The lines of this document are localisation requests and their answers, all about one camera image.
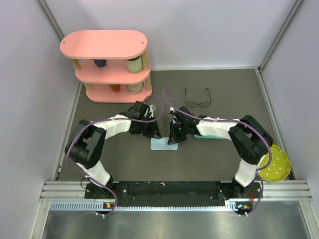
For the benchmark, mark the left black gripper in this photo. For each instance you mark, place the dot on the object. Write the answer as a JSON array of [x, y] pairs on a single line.
[[153, 130]]

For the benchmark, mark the yellow green dotted plate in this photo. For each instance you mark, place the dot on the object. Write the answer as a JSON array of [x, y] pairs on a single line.
[[280, 167]]

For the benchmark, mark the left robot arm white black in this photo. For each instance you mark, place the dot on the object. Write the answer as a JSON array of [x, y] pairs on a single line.
[[86, 143]]

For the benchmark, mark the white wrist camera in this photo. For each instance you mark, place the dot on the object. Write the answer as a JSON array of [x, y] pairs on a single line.
[[172, 111], [150, 111]]

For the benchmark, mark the pink three-tier wooden shelf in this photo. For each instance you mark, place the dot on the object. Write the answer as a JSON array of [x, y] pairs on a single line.
[[115, 46]]

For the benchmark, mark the cream cylindrical jar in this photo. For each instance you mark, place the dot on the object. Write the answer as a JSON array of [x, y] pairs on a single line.
[[134, 65]]

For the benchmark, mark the blue grey glasses case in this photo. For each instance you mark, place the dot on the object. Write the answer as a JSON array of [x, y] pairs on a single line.
[[207, 137]]

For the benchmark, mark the aluminium rail with cable duct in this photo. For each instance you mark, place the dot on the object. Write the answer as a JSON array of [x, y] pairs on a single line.
[[83, 196]]

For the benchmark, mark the patterned ceramic bowl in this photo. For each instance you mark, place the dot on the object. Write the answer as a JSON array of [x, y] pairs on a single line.
[[135, 88]]

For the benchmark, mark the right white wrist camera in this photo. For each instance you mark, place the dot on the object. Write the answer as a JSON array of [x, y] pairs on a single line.
[[172, 111]]

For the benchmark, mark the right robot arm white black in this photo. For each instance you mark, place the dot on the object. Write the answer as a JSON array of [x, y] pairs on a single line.
[[250, 140]]

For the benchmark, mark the orange red small cup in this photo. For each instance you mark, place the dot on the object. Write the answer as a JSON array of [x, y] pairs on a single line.
[[115, 87]]

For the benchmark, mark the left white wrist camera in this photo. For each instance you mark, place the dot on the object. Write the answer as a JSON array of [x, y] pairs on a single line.
[[150, 111]]

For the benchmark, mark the dark blue cup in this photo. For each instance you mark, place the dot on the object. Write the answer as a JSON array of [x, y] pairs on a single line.
[[100, 62]]

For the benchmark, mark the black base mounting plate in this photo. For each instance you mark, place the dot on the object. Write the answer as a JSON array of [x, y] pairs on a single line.
[[181, 193]]

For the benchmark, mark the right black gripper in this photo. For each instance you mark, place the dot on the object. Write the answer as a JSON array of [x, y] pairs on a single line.
[[174, 137]]

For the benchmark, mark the thin black wire eyeglasses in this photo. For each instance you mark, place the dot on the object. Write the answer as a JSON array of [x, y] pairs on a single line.
[[202, 101]]

